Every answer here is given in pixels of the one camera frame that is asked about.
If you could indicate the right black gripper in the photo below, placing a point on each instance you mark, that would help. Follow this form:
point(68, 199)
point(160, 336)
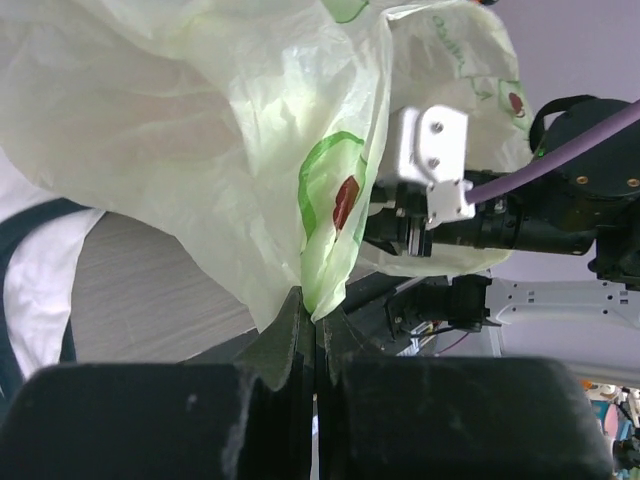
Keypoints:
point(401, 223)

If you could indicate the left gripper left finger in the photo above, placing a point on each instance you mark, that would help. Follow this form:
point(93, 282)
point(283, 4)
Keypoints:
point(278, 419)

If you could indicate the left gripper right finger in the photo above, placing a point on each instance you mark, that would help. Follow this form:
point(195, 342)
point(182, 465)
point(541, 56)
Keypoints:
point(349, 397)

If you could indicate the green avocado print plastic bag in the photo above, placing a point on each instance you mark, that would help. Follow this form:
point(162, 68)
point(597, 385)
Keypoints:
point(252, 131)

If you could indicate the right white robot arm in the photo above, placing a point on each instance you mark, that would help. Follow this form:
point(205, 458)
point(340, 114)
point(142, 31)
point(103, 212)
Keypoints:
point(579, 196)

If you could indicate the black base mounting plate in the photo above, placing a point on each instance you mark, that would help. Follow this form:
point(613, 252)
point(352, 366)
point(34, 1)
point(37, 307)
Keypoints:
point(380, 305)

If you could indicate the white navy trimmed shirt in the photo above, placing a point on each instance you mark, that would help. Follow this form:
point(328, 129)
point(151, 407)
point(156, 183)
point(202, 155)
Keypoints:
point(42, 237)

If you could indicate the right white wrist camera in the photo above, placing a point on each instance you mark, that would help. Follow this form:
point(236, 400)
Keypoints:
point(428, 148)

